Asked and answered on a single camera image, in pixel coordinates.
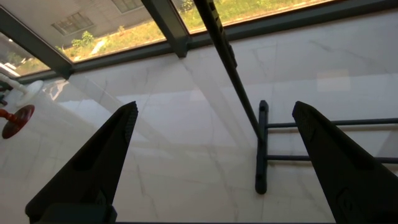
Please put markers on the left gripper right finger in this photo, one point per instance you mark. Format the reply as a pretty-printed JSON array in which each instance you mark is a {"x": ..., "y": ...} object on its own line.
[{"x": 373, "y": 199}]

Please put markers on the red round-base stand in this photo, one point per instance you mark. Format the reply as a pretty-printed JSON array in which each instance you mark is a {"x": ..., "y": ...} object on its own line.
[{"x": 20, "y": 119}]

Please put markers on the white round-base stand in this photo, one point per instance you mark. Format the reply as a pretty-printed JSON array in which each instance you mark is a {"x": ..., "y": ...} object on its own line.
[{"x": 32, "y": 90}]

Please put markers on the window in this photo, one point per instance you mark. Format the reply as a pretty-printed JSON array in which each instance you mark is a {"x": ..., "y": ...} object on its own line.
[{"x": 109, "y": 31}]

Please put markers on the black clothes rack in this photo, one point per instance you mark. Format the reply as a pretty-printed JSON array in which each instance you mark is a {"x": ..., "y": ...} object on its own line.
[{"x": 261, "y": 155}]

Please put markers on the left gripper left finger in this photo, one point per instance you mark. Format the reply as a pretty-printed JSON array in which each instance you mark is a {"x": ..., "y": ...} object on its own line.
[{"x": 90, "y": 186}]

